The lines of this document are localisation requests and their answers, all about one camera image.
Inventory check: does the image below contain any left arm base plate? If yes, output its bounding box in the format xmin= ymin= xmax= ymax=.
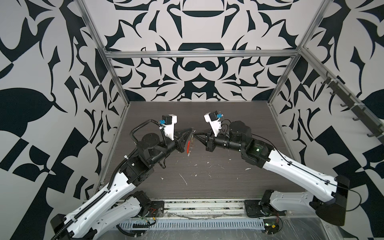
xmin=142 ymin=201 xmax=165 ymax=217

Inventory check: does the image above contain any small circuit board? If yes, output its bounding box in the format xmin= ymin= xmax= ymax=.
xmin=263 ymin=218 xmax=283 ymax=235

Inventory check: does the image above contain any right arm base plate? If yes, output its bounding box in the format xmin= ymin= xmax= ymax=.
xmin=244 ymin=200 xmax=270 ymax=218

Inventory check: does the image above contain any slotted cable duct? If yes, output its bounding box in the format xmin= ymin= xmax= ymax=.
xmin=120 ymin=219 xmax=265 ymax=231

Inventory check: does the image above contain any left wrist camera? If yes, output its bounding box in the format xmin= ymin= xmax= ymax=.
xmin=159 ymin=114 xmax=178 ymax=141

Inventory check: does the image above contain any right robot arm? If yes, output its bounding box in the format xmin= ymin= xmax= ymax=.
xmin=194 ymin=121 xmax=350 ymax=226

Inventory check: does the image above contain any black corrugated cable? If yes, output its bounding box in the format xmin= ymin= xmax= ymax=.
xmin=129 ymin=119 xmax=161 ymax=145

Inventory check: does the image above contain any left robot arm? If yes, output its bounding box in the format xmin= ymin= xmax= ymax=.
xmin=51 ymin=128 xmax=193 ymax=240

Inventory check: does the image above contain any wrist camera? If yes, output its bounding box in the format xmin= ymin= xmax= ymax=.
xmin=159 ymin=114 xmax=178 ymax=141
xmin=204 ymin=111 xmax=224 ymax=137

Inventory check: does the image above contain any wall hook rack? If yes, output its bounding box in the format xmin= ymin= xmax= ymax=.
xmin=320 ymin=72 xmax=384 ymax=145

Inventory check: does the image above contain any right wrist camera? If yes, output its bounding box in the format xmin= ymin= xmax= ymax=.
xmin=204 ymin=111 xmax=224 ymax=137

